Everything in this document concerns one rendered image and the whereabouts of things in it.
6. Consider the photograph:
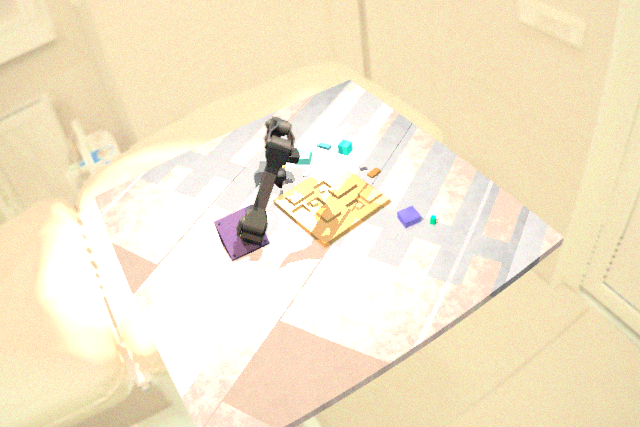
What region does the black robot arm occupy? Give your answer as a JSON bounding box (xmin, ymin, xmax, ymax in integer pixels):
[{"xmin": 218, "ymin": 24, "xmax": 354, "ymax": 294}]
[{"xmin": 236, "ymin": 116, "xmax": 300, "ymax": 246}]

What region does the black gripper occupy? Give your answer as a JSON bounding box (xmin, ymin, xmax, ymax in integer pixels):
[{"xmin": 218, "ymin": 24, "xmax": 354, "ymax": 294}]
[{"xmin": 274, "ymin": 166, "xmax": 286, "ymax": 189}]

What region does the cyan cube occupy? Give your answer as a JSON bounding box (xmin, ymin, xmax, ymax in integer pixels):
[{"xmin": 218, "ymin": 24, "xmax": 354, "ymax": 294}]
[{"xmin": 338, "ymin": 139, "xmax": 353, "ymax": 156}]

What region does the small orange flat bar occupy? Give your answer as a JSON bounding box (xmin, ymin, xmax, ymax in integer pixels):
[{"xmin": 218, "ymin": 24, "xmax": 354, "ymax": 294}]
[{"xmin": 367, "ymin": 167, "xmax": 382, "ymax": 178}]

